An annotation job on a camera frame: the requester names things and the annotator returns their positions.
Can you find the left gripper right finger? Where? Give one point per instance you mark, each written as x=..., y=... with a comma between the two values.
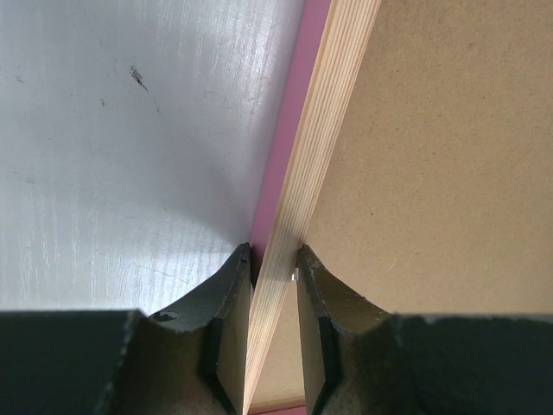
x=360, y=359

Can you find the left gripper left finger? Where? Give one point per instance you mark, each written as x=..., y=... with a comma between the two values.
x=187, y=358

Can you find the brown cardboard backing board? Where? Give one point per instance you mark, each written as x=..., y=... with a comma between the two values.
x=438, y=195

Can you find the pink picture frame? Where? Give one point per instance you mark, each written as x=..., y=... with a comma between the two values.
x=329, y=49

